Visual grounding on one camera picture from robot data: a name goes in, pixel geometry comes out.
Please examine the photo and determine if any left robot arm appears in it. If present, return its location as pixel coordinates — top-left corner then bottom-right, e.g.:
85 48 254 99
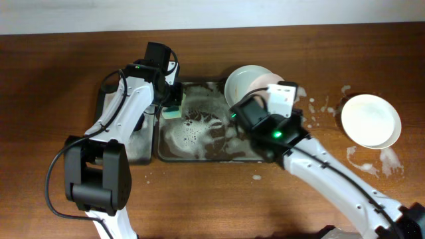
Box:
58 42 183 238

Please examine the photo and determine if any green yellow sponge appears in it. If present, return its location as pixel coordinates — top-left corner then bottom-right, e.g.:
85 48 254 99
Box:
161 106 182 120

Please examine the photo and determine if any small black soapy tray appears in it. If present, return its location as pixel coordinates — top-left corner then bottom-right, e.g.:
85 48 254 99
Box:
86 83 155 165

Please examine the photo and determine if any pale blue plate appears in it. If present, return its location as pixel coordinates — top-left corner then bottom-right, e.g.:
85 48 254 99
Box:
224 65 272 107

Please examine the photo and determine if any pinkish white plate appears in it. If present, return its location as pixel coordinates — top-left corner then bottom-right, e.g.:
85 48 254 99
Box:
243 73 284 106

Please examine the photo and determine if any large black soapy tray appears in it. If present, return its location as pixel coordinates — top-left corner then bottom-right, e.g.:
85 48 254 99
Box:
155 82 265 163

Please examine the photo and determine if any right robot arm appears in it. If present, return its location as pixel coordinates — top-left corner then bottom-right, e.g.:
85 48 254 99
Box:
230 97 424 238

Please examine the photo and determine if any white plate with sauce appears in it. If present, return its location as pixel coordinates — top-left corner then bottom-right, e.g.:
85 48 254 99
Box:
340 94 402 149

